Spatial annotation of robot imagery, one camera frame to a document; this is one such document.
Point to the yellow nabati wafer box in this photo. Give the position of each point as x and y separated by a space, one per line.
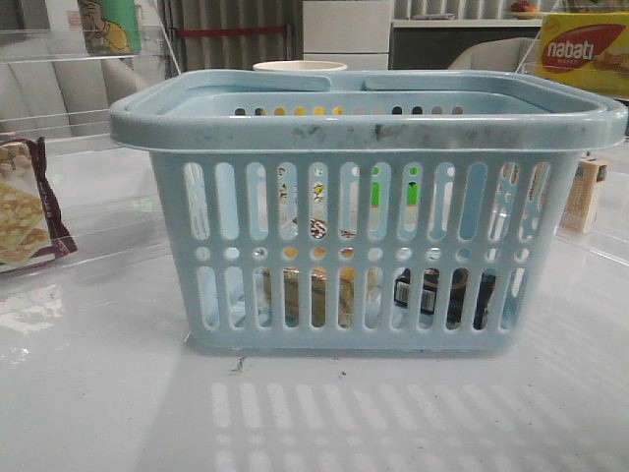
585 51

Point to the yellow popcorn paper cup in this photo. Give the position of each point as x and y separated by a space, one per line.
299 66

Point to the clear acrylic shelf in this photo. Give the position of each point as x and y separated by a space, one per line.
608 237
52 88

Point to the white cabinet in background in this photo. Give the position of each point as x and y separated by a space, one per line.
355 33

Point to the packaged bread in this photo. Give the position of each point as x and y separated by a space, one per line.
331 299

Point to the clear acrylic right shelf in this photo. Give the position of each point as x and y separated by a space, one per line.
608 237

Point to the green cartoon snack package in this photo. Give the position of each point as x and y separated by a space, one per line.
110 27

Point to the light blue plastic basket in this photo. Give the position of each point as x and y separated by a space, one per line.
259 169

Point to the clear acrylic left shelf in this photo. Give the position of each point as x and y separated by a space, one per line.
52 88

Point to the brown cracker snack bag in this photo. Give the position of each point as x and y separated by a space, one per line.
32 229

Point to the peach small carton box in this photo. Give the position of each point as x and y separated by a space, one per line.
582 205

